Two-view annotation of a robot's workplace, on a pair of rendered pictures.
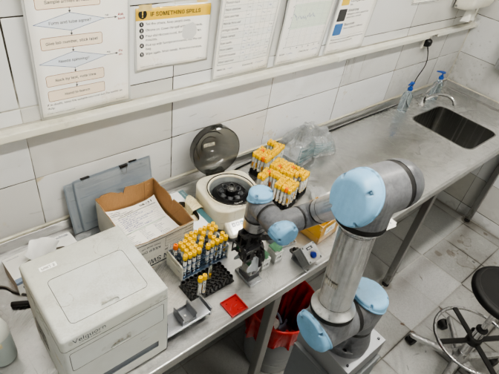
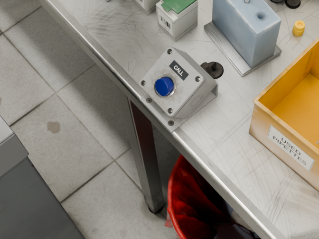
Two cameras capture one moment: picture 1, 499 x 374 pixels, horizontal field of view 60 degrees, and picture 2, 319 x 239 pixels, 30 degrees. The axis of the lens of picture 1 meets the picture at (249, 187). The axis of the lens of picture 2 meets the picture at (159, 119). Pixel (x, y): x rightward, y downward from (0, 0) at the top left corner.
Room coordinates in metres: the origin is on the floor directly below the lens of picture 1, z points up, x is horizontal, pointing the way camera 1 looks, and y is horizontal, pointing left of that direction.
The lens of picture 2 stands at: (1.18, -0.64, 1.63)
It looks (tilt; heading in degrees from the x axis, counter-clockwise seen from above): 65 degrees down; 103
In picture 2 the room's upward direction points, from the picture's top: 8 degrees counter-clockwise
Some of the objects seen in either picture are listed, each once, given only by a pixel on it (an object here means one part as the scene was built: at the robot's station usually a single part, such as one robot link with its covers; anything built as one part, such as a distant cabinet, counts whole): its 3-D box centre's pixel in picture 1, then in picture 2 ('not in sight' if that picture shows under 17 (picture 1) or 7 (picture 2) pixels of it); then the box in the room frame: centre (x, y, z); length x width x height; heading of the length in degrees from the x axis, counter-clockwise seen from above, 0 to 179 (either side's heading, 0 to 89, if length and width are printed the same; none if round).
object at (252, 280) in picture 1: (248, 272); not in sight; (1.01, -0.05, 0.89); 0.09 x 0.05 x 0.04; 47
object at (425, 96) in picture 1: (441, 99); not in sight; (2.69, -1.15, 0.94); 0.24 x 0.17 x 0.14; 46
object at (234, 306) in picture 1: (234, 305); not in sight; (0.87, -0.02, 0.88); 0.07 x 0.07 x 0.01; 46
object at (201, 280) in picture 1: (208, 273); not in sight; (0.94, 0.09, 0.93); 0.17 x 0.09 x 0.11; 136
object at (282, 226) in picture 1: (282, 223); not in sight; (0.92, -0.11, 1.23); 0.11 x 0.11 x 0.08; 39
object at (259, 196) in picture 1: (259, 204); not in sight; (0.99, -0.04, 1.23); 0.09 x 0.08 x 0.11; 39
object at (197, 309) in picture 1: (178, 318); not in sight; (0.76, 0.15, 0.92); 0.21 x 0.07 x 0.05; 136
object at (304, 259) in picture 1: (304, 251); (188, 76); (1.14, -0.25, 0.92); 0.13 x 0.07 x 0.08; 46
